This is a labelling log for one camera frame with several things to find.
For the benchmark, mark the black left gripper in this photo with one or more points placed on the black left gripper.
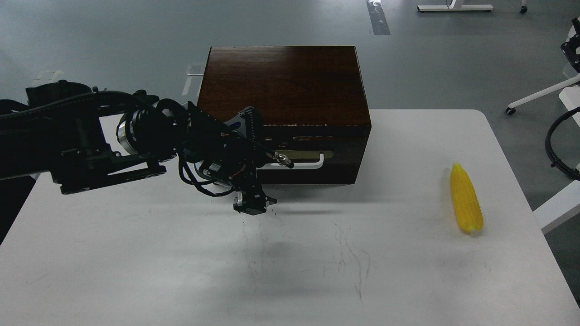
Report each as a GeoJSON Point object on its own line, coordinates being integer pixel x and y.
{"type": "Point", "coordinates": [228, 153]}

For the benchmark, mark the wooden drawer with white handle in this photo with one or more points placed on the wooden drawer with white handle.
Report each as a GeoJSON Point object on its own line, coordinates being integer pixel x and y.
{"type": "Point", "coordinates": [319, 159]}

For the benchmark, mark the yellow corn cob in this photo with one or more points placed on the yellow corn cob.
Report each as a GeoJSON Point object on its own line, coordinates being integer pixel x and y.
{"type": "Point", "coordinates": [466, 205]}

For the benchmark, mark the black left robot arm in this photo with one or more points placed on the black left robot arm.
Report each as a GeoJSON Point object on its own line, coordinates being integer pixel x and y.
{"type": "Point", "coordinates": [88, 139]}

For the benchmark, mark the dark wooden cabinet box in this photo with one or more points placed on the dark wooden cabinet box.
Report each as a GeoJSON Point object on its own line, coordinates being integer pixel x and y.
{"type": "Point", "coordinates": [298, 90]}

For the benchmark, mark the white desk foot bar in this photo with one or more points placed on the white desk foot bar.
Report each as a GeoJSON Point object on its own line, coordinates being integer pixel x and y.
{"type": "Point", "coordinates": [455, 6]}

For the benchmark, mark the white chair base leg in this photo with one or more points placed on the white chair base leg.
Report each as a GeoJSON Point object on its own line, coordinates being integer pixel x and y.
{"type": "Point", "coordinates": [511, 108]}

